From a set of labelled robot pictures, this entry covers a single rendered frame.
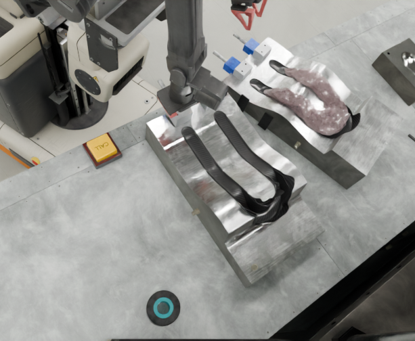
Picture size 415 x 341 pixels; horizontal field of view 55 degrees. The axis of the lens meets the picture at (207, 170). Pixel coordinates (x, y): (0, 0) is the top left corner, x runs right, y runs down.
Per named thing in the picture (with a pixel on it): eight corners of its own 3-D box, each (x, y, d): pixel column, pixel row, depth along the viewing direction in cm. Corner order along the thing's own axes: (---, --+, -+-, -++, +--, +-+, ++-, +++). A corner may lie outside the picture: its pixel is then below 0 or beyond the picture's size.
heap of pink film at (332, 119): (258, 96, 121) (266, 80, 114) (289, 63, 129) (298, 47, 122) (327, 148, 118) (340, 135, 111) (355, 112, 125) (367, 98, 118)
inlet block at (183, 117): (151, 88, 109) (151, 79, 104) (166, 80, 111) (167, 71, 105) (175, 127, 108) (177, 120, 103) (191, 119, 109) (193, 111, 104)
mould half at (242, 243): (145, 138, 115) (147, 114, 103) (216, 103, 124) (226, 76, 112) (245, 287, 102) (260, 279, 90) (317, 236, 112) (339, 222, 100)
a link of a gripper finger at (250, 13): (266, 21, 114) (263, -10, 107) (254, 36, 111) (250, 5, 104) (246, 19, 118) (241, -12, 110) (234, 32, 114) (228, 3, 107)
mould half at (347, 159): (218, 91, 126) (225, 69, 116) (263, 47, 137) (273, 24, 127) (346, 189, 120) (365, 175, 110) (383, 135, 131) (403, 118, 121)
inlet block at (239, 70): (207, 61, 127) (210, 50, 122) (216, 53, 129) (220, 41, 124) (239, 86, 125) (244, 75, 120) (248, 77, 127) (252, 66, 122)
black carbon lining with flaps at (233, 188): (176, 134, 109) (180, 116, 101) (223, 111, 115) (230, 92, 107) (250, 239, 101) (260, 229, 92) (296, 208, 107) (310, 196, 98)
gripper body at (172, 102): (204, 98, 98) (208, 85, 91) (169, 117, 96) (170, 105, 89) (191, 76, 99) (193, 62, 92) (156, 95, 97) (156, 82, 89)
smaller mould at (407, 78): (371, 65, 143) (382, 51, 137) (397, 50, 149) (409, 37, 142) (408, 106, 138) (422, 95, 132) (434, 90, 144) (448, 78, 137)
